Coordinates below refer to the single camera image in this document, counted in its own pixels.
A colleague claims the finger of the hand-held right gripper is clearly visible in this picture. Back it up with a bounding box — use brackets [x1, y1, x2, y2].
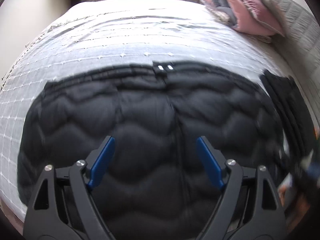
[299, 149, 320, 178]

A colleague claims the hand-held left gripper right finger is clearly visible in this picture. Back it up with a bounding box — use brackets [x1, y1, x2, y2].
[196, 135, 287, 240]

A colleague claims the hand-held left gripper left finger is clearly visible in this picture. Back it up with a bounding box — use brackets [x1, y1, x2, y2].
[24, 135, 117, 240]

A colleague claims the black quilted puffer jacket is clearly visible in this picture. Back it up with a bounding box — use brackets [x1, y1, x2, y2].
[16, 60, 288, 240]

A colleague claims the bed with white grid bedspread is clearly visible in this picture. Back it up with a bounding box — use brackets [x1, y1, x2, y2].
[0, 0, 320, 220]

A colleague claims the grey quilted headboard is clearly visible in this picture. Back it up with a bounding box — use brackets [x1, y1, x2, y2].
[262, 0, 320, 135]

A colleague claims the pink velvet pillow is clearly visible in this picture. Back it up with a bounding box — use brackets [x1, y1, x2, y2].
[215, 0, 285, 37]

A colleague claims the folded grey pink quilt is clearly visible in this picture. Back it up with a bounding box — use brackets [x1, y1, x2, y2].
[196, 0, 273, 43]

